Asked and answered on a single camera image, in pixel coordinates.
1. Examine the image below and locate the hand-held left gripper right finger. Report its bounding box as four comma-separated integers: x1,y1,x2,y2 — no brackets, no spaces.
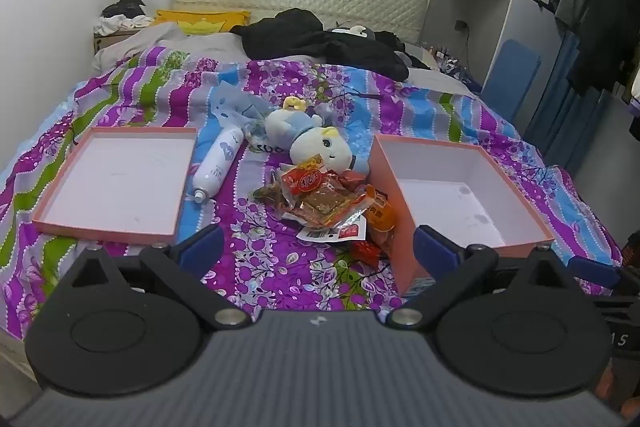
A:
387,224,576,330

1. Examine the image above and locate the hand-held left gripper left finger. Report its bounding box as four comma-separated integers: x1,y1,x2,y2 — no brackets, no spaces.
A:
62,224,253,330

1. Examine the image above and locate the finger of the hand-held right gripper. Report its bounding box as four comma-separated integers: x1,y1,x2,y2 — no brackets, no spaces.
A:
569,255,622,289

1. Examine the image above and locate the pink cardboard box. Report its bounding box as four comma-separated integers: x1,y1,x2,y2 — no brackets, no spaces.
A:
369,134,556,298

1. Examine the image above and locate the orange snack packet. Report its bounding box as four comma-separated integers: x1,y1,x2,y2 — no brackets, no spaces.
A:
362,187,398,233

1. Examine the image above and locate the red foil candy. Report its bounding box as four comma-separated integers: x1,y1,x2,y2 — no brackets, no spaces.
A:
350,241,388,268

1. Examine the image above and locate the green-edged snack packet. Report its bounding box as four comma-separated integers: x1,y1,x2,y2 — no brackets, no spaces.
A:
250,170,296,213

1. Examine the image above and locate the clear red-bordered snack packet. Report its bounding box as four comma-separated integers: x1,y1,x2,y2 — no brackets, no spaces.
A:
290,184,376,228

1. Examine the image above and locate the red label snack packet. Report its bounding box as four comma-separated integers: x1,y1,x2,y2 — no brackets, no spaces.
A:
280,160,336,200

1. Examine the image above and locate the dark red black object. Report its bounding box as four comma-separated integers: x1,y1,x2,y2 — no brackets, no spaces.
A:
620,232,640,268

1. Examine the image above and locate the white spray bottle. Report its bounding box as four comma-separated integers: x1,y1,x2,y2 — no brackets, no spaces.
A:
187,128,245,203

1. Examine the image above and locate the pink box lid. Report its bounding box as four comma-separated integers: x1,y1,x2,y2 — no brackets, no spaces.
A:
32,127,198,238

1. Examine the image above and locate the light blue plastic bag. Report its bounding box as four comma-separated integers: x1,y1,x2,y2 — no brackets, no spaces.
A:
207,84,286,155

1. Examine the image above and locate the white blue plush toy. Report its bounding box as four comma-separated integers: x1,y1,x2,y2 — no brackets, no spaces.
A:
264,96,371,173

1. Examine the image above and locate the blue curtain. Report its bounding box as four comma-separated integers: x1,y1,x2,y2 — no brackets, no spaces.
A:
525,32,601,173

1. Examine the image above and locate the white purple puffer jacket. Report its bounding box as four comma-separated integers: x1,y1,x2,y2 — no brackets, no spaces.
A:
625,57,640,135

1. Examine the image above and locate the blue foam board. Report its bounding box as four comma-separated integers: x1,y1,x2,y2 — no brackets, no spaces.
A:
482,40,543,133

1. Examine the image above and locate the bedside bottle clutter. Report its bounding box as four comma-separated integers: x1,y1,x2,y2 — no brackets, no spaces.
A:
430,44,481,83

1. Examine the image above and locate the grey quilt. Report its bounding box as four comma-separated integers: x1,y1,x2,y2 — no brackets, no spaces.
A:
92,22,251,73

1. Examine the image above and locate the yellow pillow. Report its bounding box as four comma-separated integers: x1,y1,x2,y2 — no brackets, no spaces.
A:
152,10,251,35

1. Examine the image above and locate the black white plush toy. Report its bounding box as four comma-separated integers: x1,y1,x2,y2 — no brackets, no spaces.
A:
334,24,377,41

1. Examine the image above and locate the black clothing pile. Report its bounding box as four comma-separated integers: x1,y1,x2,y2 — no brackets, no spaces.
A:
230,7,431,82

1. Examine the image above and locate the crumpled white cloth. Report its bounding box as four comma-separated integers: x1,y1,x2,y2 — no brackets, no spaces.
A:
95,14,153,35

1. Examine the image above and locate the black hanging jacket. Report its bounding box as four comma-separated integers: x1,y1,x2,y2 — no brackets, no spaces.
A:
567,0,640,95

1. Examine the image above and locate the small black cloth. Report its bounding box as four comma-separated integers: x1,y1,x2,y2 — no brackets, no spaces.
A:
102,0,146,18

